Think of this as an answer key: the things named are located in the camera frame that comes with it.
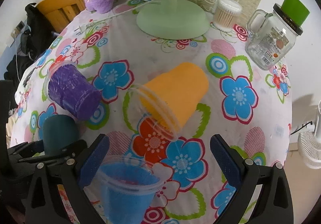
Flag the dark teal cup yellow rim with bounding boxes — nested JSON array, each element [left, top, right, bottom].
[[43, 115, 79, 156]]

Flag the blue plastic cup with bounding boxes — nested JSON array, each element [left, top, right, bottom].
[[96, 155, 165, 223]]

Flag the purple plastic cup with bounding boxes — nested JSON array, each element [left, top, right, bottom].
[[44, 61, 101, 121]]

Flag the orange plastic cup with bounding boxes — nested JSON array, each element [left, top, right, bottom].
[[128, 62, 209, 141]]

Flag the white floor fan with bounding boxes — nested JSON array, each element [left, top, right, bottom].
[[298, 102, 321, 170]]

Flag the black clothing pile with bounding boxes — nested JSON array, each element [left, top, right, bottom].
[[4, 3, 55, 87]]

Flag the floral tablecloth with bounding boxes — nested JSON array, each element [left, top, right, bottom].
[[11, 0, 292, 223]]

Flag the wooden chair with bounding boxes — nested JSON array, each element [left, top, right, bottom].
[[36, 0, 85, 33]]

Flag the glass mason jar green lid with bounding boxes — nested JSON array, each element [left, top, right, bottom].
[[245, 0, 310, 71]]

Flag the cotton swab container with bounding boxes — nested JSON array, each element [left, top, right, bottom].
[[213, 0, 243, 32]]

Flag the white fan power cord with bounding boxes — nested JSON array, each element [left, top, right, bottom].
[[75, 0, 166, 35]]

